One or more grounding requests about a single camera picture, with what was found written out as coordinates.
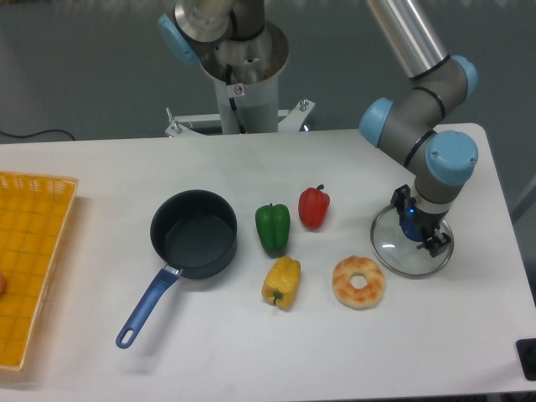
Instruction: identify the ring-shaped bread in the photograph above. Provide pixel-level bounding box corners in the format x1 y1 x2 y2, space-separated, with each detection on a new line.
332 255 386 310

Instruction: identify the red bell pepper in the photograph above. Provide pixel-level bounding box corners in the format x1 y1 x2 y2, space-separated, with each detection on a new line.
298 184 331 229

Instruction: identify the green bell pepper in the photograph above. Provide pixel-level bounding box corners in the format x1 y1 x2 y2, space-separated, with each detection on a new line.
255 204 291 255

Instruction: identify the black floor cable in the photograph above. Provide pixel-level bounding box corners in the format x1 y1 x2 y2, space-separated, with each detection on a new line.
0 128 77 141

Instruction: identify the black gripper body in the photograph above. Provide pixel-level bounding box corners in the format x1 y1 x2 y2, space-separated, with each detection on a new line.
390 184 446 242

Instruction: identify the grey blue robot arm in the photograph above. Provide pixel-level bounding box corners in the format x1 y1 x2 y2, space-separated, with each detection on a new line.
157 1 478 256

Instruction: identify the grey table leg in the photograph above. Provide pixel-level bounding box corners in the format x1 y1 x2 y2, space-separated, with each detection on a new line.
510 176 536 224

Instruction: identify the black object at table corner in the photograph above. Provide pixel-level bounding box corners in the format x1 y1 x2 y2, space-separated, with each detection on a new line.
516 338 536 381

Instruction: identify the yellow bell pepper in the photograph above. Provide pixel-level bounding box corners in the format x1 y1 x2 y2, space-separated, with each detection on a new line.
261 255 301 311

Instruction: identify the round glass lid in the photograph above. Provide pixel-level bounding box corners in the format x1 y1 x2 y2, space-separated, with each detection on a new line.
370 205 454 279

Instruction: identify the dark saucepan blue handle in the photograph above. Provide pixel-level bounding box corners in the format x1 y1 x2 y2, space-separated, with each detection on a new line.
116 189 238 349

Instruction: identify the yellow plastic basket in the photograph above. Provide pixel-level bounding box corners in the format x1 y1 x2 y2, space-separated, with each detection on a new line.
1 171 79 371

